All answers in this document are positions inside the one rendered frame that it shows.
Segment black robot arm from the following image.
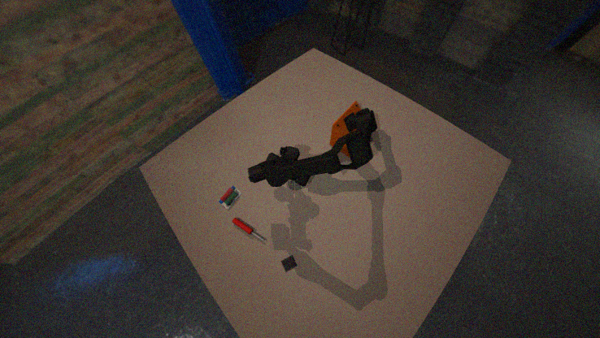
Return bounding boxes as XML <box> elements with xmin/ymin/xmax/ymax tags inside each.
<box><xmin>248</xmin><ymin>108</ymin><xmax>377</xmax><ymax>187</ymax></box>

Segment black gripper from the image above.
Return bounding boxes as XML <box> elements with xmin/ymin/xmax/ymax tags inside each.
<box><xmin>266</xmin><ymin>153</ymin><xmax>311</xmax><ymax>187</ymax></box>

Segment red-handled screwdriver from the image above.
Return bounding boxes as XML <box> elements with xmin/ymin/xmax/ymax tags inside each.
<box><xmin>233</xmin><ymin>218</ymin><xmax>264</xmax><ymax>241</ymax></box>

